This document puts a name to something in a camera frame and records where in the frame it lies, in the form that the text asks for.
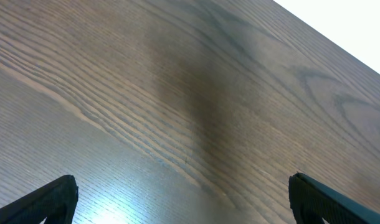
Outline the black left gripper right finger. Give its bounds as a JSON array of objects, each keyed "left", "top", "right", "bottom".
[{"left": 288, "top": 173, "right": 380, "bottom": 224}]

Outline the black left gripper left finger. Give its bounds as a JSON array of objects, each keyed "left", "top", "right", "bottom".
[{"left": 0, "top": 175, "right": 78, "bottom": 224}]

